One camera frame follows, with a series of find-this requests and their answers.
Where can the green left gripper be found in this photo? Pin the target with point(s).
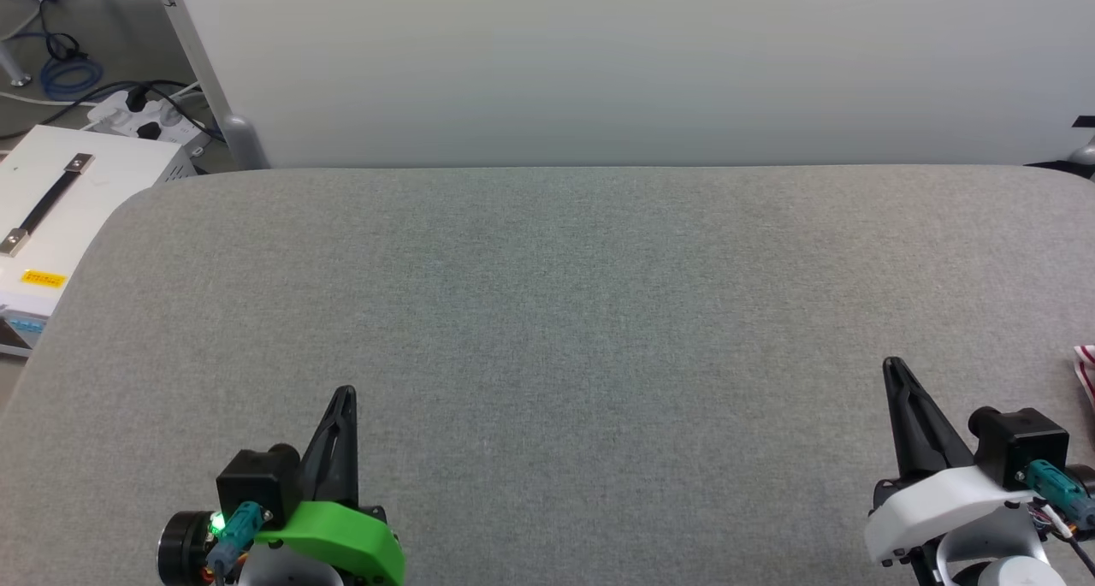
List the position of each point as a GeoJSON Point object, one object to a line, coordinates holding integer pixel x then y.
{"type": "Point", "coordinates": [359, 543]}

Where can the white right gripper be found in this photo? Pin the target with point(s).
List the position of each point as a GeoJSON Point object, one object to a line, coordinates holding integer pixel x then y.
{"type": "Point", "coordinates": [932, 505]}

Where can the red and white jersey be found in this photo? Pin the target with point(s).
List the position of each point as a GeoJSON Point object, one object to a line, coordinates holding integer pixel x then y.
{"type": "Point", "coordinates": [1086, 372]}

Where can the grey metal panel stand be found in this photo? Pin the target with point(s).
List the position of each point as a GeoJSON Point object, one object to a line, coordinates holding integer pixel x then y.
{"type": "Point", "coordinates": [227, 128]}
{"type": "Point", "coordinates": [1085, 151]}

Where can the white power strip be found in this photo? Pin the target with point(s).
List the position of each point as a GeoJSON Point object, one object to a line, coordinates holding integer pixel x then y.
{"type": "Point", "coordinates": [128, 120]}

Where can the white partition panel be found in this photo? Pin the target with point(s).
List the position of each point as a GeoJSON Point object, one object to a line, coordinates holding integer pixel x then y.
{"type": "Point", "coordinates": [633, 64]}

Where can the silver stand foot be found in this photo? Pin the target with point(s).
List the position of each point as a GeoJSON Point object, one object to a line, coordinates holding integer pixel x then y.
{"type": "Point", "coordinates": [17, 71]}

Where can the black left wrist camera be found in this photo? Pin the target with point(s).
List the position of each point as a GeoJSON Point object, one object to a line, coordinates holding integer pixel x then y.
{"type": "Point", "coordinates": [257, 483]}

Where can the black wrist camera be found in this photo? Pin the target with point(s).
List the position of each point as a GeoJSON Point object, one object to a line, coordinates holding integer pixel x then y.
{"type": "Point", "coordinates": [257, 483]}
{"type": "Point", "coordinates": [1022, 440]}

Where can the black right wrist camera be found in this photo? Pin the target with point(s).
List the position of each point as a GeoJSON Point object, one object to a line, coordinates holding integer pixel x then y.
{"type": "Point", "coordinates": [1022, 440]}

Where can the teal left camera connector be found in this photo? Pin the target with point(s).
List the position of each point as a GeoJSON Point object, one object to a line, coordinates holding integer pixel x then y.
{"type": "Point", "coordinates": [238, 530]}

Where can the teal camera connector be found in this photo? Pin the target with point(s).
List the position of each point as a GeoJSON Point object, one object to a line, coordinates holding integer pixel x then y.
{"type": "Point", "coordinates": [238, 530]}
{"type": "Point", "coordinates": [1056, 488]}

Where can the teal right camera connector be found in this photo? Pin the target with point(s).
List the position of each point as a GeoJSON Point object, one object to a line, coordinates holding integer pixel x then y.
{"type": "Point", "coordinates": [1056, 488]}

